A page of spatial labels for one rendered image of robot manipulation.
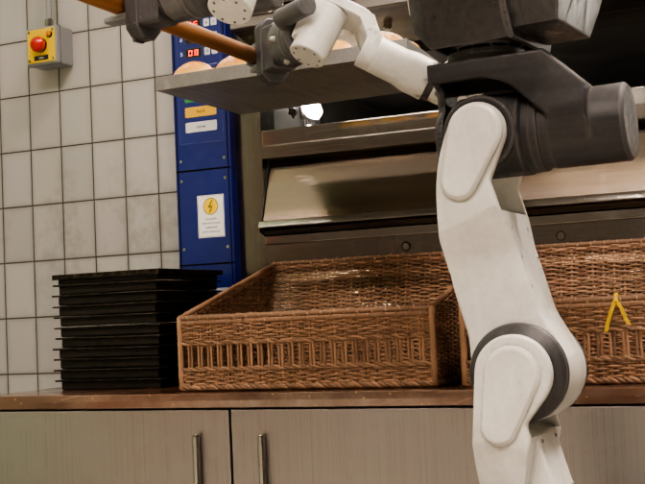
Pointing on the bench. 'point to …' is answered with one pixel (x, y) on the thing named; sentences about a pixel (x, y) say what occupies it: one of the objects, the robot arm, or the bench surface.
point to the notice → (210, 215)
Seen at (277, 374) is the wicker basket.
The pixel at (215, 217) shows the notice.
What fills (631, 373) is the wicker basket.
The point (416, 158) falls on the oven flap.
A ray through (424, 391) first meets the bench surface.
